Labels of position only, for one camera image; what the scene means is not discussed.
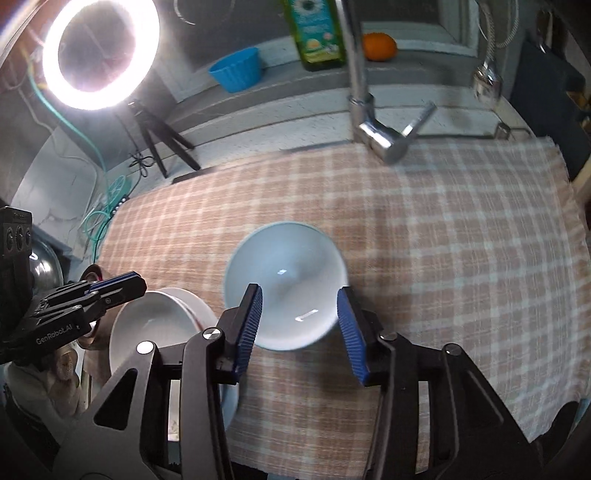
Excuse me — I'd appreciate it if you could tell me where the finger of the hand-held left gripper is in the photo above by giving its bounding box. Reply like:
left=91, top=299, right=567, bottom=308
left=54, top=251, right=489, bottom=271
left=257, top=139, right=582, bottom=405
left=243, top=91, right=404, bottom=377
left=85, top=271, right=145, bottom=293
left=90, top=279, right=148, bottom=322

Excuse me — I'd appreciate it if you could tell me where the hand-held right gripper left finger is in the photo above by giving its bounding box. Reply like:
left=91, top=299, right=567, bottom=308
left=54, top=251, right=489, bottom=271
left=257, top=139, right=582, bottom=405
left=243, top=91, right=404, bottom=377
left=60, top=282, right=265, bottom=480

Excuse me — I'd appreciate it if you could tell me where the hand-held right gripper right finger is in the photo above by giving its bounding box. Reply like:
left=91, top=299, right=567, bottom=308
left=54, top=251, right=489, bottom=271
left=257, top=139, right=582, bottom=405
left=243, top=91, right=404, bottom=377
left=336, top=286, right=546, bottom=480

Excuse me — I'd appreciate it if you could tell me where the white ceramic bowl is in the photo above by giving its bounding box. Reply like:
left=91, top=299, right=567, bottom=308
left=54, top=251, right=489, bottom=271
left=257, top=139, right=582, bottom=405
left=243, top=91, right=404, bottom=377
left=178, top=287, right=221, bottom=334
left=224, top=222, right=349, bottom=352
left=108, top=288, right=200, bottom=385

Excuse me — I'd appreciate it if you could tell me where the person's left hand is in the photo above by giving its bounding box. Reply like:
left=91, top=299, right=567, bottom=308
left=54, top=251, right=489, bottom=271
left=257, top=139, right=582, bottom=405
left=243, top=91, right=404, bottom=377
left=46, top=346, right=88, bottom=412

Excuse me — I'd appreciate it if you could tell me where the glass pot lid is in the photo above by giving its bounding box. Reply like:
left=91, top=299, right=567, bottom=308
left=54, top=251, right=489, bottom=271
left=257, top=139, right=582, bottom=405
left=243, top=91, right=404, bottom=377
left=28, top=240, right=64, bottom=297

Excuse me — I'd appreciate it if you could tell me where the plaid cloth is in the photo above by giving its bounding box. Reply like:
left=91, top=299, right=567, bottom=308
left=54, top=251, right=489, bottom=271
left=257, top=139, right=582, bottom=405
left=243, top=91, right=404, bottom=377
left=97, top=137, right=591, bottom=472

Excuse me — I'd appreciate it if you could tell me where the blue plastic cup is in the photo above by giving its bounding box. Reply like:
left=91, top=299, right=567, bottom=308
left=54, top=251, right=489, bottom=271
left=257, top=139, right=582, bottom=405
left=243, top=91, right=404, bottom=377
left=209, top=47, right=265, bottom=93

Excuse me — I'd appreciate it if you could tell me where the small chrome sink fitting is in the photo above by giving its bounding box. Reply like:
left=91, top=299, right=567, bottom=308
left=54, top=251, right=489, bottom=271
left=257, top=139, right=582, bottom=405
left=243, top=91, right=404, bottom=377
left=493, top=123, right=530, bottom=140

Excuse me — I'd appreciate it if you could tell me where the chrome faucet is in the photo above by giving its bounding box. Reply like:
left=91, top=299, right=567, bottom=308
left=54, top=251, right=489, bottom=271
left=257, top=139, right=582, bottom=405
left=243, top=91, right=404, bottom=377
left=335, top=0, right=437, bottom=165

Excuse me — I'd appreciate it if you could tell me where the orange fruit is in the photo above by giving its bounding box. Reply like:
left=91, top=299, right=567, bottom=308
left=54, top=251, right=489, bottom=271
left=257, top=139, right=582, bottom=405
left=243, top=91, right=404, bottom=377
left=362, top=32, right=398, bottom=62

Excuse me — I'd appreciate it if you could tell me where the dark hanging cloth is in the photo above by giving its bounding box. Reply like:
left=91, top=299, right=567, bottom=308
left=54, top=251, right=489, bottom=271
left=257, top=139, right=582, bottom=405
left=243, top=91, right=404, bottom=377
left=510, top=41, right=588, bottom=182

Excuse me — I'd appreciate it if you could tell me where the green cooking oil bottle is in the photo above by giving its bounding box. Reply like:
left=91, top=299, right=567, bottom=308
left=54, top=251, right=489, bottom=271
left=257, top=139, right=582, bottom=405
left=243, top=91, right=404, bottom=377
left=283, top=0, right=346, bottom=72

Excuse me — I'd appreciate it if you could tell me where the teal cable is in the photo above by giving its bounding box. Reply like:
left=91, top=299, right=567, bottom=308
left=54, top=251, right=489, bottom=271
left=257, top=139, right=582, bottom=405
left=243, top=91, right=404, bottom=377
left=28, top=69, right=122, bottom=259

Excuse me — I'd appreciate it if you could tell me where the black bundled cable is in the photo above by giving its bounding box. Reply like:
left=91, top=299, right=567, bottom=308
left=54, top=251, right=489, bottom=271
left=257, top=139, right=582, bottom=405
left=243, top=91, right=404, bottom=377
left=129, top=151, right=156, bottom=179

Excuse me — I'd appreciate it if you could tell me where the ring light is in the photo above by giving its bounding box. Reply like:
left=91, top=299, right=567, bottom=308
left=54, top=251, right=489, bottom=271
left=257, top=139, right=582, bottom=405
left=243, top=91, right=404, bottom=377
left=42, top=0, right=161, bottom=110

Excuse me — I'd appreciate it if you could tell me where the chrome sprayer with hose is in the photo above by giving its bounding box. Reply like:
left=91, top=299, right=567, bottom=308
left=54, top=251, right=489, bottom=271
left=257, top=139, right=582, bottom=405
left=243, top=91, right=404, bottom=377
left=471, top=0, right=515, bottom=105

